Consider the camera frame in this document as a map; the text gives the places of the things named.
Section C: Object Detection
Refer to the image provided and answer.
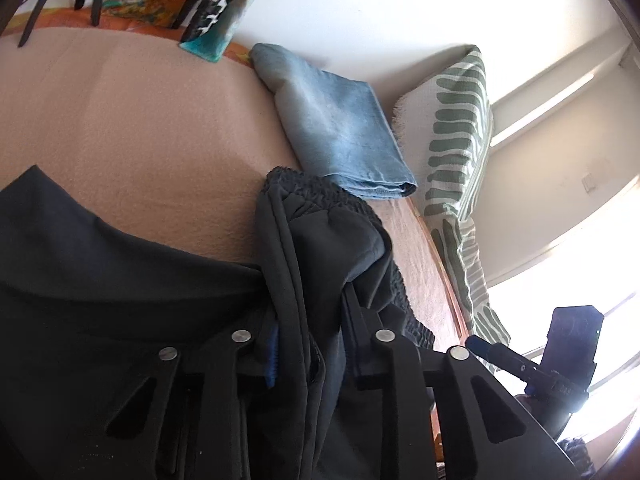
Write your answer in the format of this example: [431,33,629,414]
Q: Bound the black pants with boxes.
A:
[1,167,434,479]

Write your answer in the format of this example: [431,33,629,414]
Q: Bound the green striped white cushion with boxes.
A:
[393,46,511,346]

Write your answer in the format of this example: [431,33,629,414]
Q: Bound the peach blanket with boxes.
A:
[0,26,469,346]

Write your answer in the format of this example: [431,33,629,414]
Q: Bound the folded blue jeans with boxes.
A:
[250,44,418,200]

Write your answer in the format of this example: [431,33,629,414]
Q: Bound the orange floral bed sheet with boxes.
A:
[1,8,252,67]

